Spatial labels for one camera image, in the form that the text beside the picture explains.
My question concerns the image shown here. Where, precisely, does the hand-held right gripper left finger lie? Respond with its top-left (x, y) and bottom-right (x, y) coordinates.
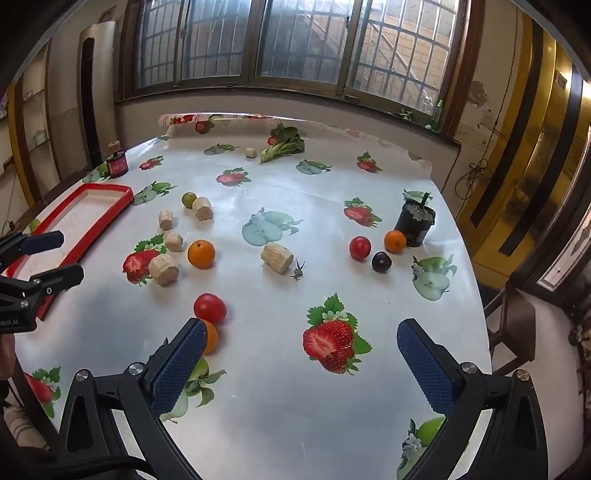
top-left (58, 318), bottom-right (208, 480)

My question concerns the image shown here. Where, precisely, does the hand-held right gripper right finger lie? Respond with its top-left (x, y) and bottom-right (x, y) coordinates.
top-left (396, 318), bottom-right (561, 480)

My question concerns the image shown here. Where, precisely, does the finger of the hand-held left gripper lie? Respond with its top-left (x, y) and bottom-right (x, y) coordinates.
top-left (18, 264), bottom-right (85, 315)
top-left (0, 231), bottom-right (65, 273)

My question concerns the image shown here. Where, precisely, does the red rimmed white tray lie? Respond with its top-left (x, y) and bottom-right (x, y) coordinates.
top-left (7, 183), bottom-right (134, 321)

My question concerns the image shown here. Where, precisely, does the orange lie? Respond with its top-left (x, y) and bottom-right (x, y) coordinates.
top-left (187, 239), bottom-right (216, 270)
top-left (383, 230), bottom-right (407, 254)
top-left (201, 318), bottom-right (219, 356)

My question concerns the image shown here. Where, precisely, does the red tomato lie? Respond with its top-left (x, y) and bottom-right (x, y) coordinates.
top-left (349, 236), bottom-right (372, 261)
top-left (193, 293), bottom-right (227, 324)

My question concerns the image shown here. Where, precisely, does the large round beige chunk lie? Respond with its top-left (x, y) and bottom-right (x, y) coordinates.
top-left (148, 253), bottom-right (180, 287)

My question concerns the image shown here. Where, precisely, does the long beige cork-like chunk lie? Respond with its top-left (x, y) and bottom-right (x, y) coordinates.
top-left (261, 243), bottom-right (295, 275)

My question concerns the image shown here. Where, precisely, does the black canister red label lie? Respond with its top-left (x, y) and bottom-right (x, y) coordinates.
top-left (106, 148), bottom-right (128, 178)

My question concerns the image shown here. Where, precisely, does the wooden stool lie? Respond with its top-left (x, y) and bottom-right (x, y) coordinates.
top-left (482, 281), bottom-right (536, 377)

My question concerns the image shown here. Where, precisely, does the striped beige cushion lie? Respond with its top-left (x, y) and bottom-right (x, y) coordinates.
top-left (4, 401), bottom-right (47, 450)

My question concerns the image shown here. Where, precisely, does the fruit-printed tablecloth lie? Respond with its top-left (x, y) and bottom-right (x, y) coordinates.
top-left (9, 112), bottom-right (492, 480)

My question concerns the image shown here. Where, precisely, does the black cup with straw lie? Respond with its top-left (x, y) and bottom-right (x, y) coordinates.
top-left (394, 191), bottom-right (437, 247)

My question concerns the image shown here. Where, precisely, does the standing tower air conditioner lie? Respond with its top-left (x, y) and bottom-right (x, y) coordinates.
top-left (76, 21), bottom-right (117, 169)

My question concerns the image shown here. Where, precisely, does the green bok choy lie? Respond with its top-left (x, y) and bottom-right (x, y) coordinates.
top-left (259, 124), bottom-right (305, 163)

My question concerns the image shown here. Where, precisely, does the golden metal door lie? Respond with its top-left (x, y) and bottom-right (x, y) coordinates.
top-left (455, 9), bottom-right (591, 278)

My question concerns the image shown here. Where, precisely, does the barred window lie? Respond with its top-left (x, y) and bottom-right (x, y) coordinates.
top-left (121, 0), bottom-right (467, 100)

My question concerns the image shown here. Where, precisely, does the wooden wall shelf unit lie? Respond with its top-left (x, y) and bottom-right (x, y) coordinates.
top-left (0, 39), bottom-right (65, 217)

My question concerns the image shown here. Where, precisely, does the black wall cable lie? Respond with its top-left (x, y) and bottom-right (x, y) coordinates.
top-left (455, 69), bottom-right (513, 199)

